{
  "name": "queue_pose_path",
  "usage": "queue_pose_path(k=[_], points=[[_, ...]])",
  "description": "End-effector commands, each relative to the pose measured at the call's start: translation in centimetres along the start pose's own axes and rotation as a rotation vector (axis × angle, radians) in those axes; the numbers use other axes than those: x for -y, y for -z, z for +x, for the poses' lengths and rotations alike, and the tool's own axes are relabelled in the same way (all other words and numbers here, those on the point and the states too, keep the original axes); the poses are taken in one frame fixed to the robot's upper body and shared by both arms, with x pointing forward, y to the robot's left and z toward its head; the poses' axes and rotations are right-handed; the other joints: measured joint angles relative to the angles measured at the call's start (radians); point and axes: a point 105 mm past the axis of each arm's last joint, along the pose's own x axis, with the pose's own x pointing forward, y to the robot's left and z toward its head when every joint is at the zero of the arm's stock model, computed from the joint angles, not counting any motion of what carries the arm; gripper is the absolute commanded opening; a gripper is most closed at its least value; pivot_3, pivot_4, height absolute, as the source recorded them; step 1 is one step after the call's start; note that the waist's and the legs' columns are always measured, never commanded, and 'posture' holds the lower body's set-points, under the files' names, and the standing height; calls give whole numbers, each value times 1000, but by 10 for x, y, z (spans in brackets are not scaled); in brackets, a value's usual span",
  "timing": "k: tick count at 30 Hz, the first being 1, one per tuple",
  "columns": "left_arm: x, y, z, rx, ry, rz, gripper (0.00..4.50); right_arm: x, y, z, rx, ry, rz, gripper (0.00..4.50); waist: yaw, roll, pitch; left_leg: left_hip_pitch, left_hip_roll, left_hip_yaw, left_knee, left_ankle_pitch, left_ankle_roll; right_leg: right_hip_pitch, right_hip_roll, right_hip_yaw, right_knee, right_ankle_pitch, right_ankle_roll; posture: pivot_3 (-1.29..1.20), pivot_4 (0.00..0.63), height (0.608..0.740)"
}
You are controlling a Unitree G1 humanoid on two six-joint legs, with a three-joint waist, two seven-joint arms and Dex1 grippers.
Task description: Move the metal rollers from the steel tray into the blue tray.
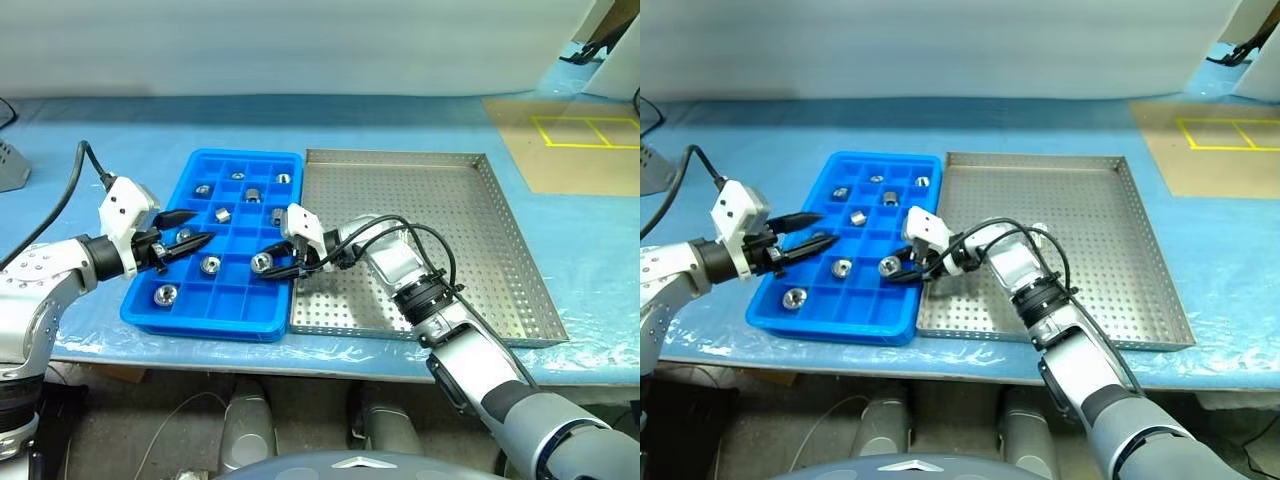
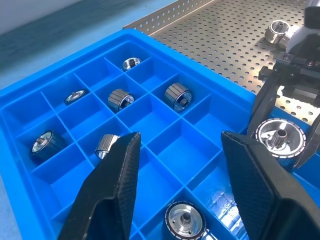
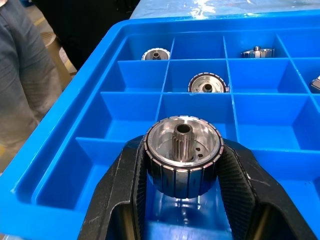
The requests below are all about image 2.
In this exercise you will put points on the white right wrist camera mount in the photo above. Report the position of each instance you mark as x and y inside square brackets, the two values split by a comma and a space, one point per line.
[300, 37]

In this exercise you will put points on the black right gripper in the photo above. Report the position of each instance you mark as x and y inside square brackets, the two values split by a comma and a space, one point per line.
[297, 70]

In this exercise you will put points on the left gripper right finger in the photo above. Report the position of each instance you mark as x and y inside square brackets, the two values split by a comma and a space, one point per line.
[262, 195]

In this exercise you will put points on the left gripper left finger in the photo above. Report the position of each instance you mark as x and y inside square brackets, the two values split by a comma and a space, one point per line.
[107, 195]

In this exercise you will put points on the blue compartment tray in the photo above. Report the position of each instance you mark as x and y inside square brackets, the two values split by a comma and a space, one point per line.
[162, 130]

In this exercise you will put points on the perforated metal tray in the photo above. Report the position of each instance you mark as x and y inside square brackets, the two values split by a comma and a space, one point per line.
[212, 37]

